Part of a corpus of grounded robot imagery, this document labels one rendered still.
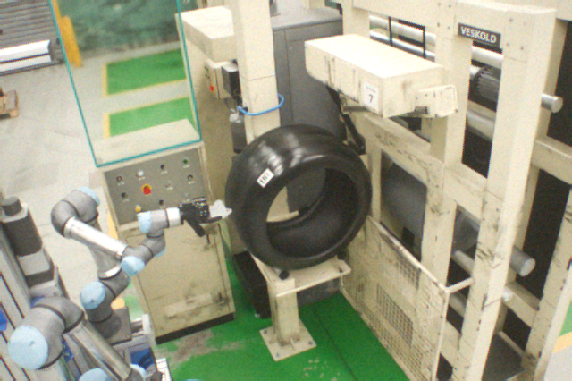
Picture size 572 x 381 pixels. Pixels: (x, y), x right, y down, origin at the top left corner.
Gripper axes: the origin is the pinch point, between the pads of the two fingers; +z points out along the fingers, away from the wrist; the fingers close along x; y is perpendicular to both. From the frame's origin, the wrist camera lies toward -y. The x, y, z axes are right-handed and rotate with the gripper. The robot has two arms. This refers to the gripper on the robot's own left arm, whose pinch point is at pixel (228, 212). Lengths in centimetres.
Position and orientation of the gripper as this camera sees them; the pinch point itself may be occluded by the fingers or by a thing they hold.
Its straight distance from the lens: 194.0
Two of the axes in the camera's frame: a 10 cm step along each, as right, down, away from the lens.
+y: 0.3, -8.8, -4.8
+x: -3.8, -4.5, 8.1
